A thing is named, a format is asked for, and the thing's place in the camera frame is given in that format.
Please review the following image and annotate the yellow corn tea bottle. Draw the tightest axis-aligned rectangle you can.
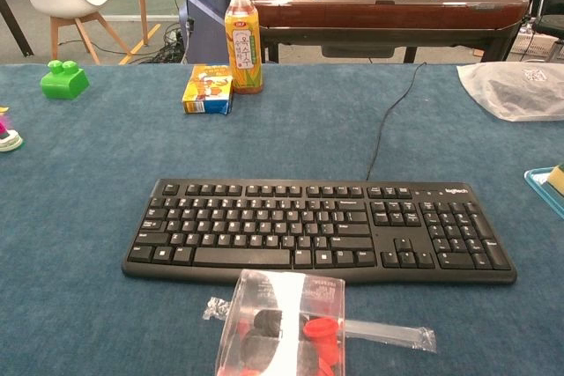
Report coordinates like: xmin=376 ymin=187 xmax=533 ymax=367
xmin=224 ymin=0 xmax=264 ymax=95

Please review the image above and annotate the white translucent plastic bag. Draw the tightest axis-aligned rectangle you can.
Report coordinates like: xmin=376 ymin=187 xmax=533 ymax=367
xmin=456 ymin=62 xmax=564 ymax=122

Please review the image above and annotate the green toy building block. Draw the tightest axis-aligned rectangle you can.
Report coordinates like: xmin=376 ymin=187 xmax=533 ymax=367
xmin=40 ymin=59 xmax=91 ymax=101

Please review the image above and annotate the black Logitech keyboard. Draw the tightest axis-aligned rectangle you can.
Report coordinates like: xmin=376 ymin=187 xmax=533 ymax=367
xmin=121 ymin=178 xmax=518 ymax=286

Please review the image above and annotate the clear wrapped straw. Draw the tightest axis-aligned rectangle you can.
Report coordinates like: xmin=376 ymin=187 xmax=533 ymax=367
xmin=202 ymin=296 xmax=438 ymax=355

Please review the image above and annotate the white plastic crate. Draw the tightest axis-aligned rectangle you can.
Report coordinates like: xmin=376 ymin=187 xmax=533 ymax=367
xmin=510 ymin=26 xmax=564 ymax=63

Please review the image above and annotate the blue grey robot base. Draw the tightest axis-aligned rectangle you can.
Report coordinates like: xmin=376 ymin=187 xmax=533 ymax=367
xmin=178 ymin=0 xmax=234 ymax=65

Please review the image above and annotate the black keyboard cable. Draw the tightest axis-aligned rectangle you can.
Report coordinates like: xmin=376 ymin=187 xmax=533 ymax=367
xmin=365 ymin=62 xmax=427 ymax=181

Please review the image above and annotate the yellow blue snack box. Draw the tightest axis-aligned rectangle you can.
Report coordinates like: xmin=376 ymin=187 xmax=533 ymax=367
xmin=182 ymin=63 xmax=234 ymax=115

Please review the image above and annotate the pink white toy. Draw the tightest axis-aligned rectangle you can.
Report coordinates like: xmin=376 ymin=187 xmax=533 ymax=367
xmin=0 ymin=106 xmax=24 ymax=153

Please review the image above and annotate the blue table cloth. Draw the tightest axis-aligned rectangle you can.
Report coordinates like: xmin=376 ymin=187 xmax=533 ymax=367
xmin=0 ymin=62 xmax=564 ymax=376

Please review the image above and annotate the red plastic cap piece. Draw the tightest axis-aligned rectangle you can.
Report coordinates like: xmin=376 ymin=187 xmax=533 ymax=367
xmin=301 ymin=318 xmax=344 ymax=365

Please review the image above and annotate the teal plastic tray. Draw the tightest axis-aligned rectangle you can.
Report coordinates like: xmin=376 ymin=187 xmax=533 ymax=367
xmin=523 ymin=166 xmax=564 ymax=220

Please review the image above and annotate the brown mahjong table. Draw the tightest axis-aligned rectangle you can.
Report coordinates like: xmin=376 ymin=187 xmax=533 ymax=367
xmin=250 ymin=0 xmax=530 ymax=64

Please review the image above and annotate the clear plastic box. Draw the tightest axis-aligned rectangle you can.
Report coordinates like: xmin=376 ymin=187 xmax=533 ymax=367
xmin=214 ymin=268 xmax=346 ymax=376

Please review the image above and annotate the yellow green sponge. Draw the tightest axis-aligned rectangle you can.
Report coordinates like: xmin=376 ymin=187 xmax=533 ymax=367
xmin=545 ymin=163 xmax=564 ymax=197

